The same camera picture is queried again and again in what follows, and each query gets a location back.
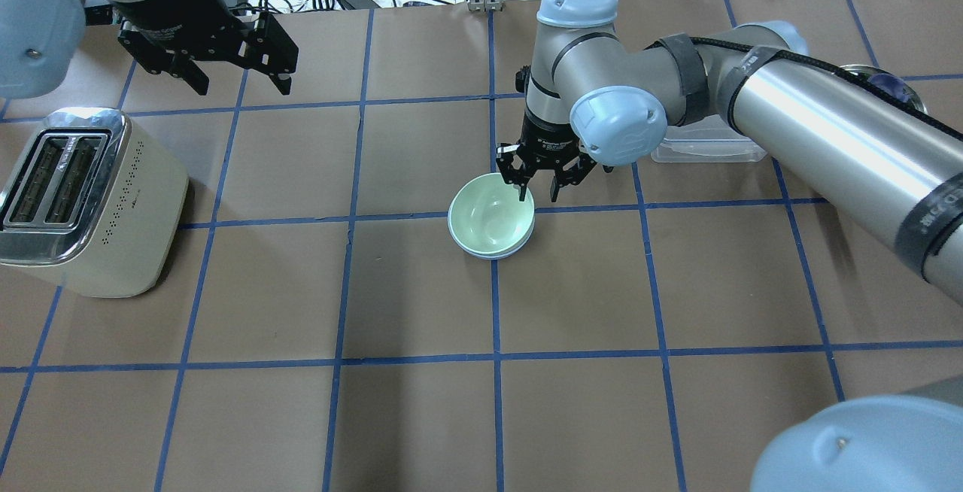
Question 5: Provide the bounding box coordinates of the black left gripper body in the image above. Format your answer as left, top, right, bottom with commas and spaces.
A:
117, 0, 257, 69

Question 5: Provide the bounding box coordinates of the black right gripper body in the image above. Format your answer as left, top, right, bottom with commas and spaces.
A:
496, 112, 598, 179

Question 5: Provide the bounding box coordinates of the green ceramic bowl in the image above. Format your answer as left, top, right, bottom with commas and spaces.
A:
447, 173, 536, 224

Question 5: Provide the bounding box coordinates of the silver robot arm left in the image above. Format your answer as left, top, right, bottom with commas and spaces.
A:
1, 0, 299, 100

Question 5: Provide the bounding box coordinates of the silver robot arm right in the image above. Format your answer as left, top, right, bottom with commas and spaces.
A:
495, 0, 962, 491

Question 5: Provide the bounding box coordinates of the clear plastic container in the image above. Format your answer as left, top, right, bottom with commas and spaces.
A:
649, 120, 767, 163

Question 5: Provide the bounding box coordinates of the cream chrome toaster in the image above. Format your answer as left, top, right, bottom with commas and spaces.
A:
1, 107, 190, 298

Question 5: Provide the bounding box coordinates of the blue saucepan with lid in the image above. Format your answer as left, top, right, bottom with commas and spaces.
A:
841, 64, 928, 114

